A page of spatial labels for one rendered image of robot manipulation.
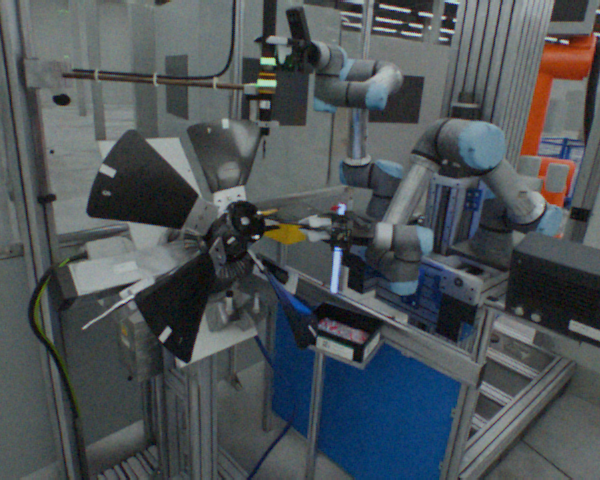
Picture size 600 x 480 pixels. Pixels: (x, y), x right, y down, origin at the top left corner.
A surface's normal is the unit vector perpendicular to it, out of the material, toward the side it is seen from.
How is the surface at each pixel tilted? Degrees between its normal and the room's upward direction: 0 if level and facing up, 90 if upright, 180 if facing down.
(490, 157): 85
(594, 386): 90
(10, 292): 90
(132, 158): 74
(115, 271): 50
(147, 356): 90
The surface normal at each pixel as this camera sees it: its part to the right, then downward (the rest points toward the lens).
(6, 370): 0.70, 0.28
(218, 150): -0.07, -0.35
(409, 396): -0.71, 0.18
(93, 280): 0.58, -0.39
